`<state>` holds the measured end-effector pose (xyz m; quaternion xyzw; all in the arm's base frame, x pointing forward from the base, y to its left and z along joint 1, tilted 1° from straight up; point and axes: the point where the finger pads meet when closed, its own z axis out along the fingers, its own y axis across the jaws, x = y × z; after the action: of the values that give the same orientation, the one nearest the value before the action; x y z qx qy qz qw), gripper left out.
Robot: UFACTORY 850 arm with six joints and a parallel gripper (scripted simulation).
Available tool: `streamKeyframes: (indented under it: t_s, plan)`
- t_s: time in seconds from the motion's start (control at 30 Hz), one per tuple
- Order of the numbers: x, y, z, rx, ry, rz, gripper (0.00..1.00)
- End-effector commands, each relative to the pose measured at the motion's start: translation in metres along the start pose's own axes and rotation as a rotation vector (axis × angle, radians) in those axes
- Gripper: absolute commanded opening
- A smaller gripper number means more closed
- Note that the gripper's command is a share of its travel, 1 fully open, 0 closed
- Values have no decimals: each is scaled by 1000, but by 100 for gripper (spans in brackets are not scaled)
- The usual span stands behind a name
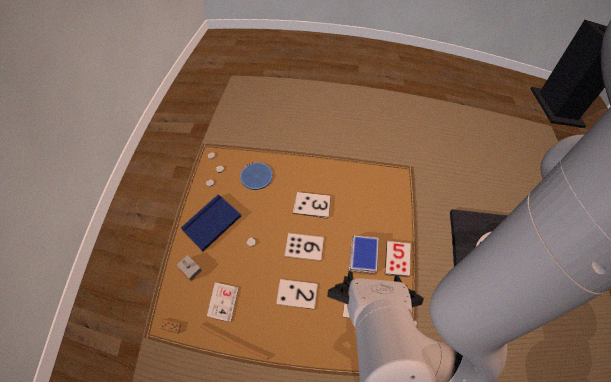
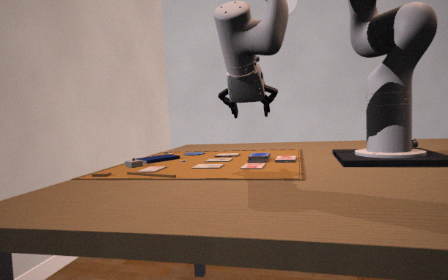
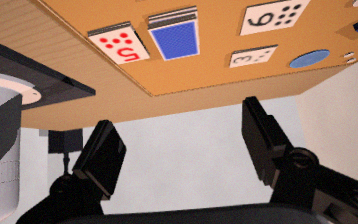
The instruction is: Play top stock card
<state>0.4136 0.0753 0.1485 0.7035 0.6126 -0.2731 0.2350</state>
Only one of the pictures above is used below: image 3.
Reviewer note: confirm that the blue playing card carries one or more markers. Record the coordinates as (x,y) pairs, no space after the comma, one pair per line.
(176,39)

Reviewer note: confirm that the orange card cloth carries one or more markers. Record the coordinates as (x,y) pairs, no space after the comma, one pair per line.
(59,19)
(324,24)

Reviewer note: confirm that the blue round coaster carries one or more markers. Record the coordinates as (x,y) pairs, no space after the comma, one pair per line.
(309,58)

